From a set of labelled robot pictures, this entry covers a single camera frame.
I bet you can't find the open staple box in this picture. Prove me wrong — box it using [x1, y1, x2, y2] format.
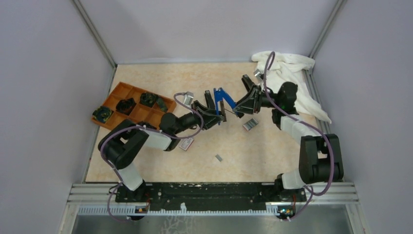
[243, 118, 259, 131]

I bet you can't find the dark rolled tie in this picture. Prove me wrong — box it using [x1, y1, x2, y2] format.
[115, 97, 136, 115]
[139, 92, 159, 108]
[92, 106, 113, 123]

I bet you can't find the purple cable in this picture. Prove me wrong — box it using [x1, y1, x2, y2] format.
[100, 92, 205, 223]
[262, 51, 336, 222]

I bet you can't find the blue stapler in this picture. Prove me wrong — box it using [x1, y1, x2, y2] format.
[213, 87, 244, 121]

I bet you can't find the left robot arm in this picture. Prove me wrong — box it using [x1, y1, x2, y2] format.
[98, 101, 225, 202]

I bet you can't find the staple strip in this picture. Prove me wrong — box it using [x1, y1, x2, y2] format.
[215, 155, 223, 162]

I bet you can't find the orange wooden divided tray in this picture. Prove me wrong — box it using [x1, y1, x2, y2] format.
[91, 82, 177, 130]

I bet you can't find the aluminium frame rail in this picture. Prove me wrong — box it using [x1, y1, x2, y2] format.
[59, 182, 370, 234]

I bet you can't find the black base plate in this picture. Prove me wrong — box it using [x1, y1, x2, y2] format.
[115, 182, 307, 212]

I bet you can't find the dark rolled tie middle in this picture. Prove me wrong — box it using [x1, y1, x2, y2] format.
[115, 97, 136, 115]

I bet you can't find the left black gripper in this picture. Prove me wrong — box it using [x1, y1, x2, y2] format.
[173, 99, 225, 135]

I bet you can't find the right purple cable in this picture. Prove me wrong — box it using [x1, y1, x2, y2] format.
[262, 51, 336, 222]

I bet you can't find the dark rolled tie front left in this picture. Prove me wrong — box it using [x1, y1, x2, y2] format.
[92, 106, 113, 123]

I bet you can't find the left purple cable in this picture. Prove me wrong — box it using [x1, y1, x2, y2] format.
[100, 92, 205, 223]

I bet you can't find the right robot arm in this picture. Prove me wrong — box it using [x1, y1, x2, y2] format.
[233, 75, 344, 201]

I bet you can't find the white towel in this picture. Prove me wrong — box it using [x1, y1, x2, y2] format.
[266, 52, 332, 124]

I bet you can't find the red white staple box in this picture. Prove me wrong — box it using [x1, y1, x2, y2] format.
[179, 137, 194, 151]

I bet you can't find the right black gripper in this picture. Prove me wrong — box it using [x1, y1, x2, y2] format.
[233, 84, 282, 114]

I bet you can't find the dark rolled tie back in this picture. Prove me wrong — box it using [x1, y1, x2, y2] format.
[139, 92, 159, 108]

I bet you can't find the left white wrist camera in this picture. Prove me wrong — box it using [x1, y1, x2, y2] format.
[183, 92, 194, 107]

